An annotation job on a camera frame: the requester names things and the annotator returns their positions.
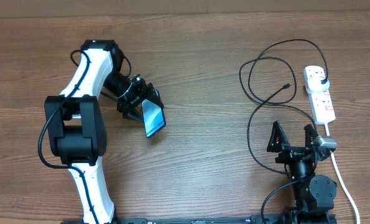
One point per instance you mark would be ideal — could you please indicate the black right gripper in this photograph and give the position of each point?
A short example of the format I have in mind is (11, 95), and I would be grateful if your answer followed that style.
(289, 152)

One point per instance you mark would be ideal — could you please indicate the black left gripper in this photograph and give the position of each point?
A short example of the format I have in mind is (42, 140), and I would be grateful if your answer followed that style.
(127, 106)

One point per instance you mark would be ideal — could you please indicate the blue-screen Samsung smartphone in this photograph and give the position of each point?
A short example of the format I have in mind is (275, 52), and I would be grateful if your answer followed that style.
(154, 119)

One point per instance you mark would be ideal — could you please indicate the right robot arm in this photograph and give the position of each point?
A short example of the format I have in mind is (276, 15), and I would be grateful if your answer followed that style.
(313, 194)

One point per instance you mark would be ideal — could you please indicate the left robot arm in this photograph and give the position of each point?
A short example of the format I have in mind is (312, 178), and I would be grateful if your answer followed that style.
(75, 126)

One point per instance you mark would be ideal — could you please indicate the white charger plug adapter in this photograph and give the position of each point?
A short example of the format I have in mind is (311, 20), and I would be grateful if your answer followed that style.
(316, 84)

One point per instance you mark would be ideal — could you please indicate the white power strip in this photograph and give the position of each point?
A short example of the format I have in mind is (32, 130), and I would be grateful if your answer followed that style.
(320, 103)

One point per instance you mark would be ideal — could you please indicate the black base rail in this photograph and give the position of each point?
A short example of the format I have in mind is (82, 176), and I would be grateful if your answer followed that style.
(253, 219)

